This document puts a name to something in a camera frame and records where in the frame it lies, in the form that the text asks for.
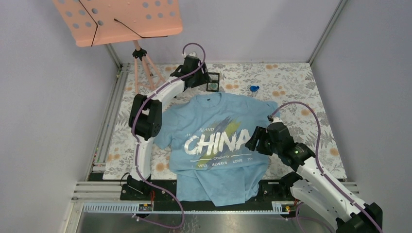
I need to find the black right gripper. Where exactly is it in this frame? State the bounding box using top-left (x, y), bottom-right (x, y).
top-left (244, 126), bottom-right (282, 156)

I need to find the light blue printed t-shirt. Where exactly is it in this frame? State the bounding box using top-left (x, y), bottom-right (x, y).
top-left (154, 92), bottom-right (279, 207)

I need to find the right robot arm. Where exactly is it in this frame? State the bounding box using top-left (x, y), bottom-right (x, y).
top-left (245, 122), bottom-right (383, 233)

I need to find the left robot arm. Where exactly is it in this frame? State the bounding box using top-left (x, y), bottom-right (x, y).
top-left (126, 55), bottom-right (211, 200)

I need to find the black square brooch box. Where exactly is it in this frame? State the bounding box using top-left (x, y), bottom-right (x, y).
top-left (206, 72), bottom-right (220, 92)

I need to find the small blue plastic piece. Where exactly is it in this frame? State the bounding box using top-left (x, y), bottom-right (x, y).
top-left (249, 85), bottom-right (260, 92)

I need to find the pink music stand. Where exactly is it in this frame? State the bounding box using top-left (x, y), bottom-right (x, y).
top-left (53, 0), bottom-right (183, 90)

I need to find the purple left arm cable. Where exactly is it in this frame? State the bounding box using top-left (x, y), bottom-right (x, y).
top-left (130, 42), bottom-right (206, 230)

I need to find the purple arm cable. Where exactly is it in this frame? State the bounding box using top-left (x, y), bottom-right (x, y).
top-left (267, 101), bottom-right (384, 233)
top-left (130, 42), bottom-right (206, 230)

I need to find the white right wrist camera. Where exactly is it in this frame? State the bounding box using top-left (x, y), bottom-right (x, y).
top-left (267, 115), bottom-right (283, 124)

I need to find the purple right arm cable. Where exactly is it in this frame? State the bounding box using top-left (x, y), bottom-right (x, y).
top-left (267, 101), bottom-right (384, 233)

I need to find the slotted white cable duct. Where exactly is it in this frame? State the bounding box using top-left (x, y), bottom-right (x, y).
top-left (83, 200), bottom-right (297, 215)

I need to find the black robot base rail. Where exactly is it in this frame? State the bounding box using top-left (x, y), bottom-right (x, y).
top-left (86, 172), bottom-right (326, 213)

